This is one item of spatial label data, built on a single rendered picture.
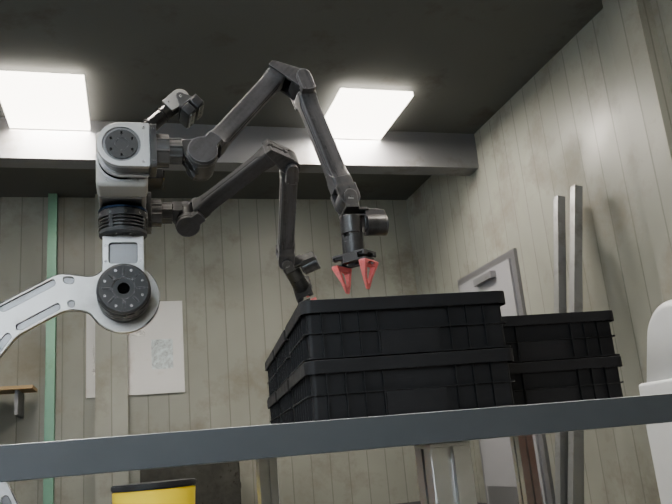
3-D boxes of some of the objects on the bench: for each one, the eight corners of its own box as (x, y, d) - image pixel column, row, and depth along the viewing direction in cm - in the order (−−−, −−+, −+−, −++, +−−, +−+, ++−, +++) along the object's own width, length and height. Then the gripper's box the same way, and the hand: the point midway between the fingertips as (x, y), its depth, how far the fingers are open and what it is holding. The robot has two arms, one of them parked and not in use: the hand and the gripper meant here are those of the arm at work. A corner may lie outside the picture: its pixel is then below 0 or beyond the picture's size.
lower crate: (291, 436, 156) (287, 379, 159) (278, 440, 184) (275, 391, 187) (470, 420, 163) (463, 366, 166) (431, 427, 191) (425, 380, 195)
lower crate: (309, 430, 127) (304, 361, 130) (291, 436, 156) (287, 379, 159) (525, 412, 135) (515, 347, 138) (470, 420, 163) (463, 366, 166)
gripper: (327, 237, 195) (333, 294, 191) (361, 227, 189) (368, 285, 185) (342, 241, 201) (348, 296, 197) (375, 232, 195) (382, 289, 191)
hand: (357, 288), depth 191 cm, fingers open, 6 cm apart
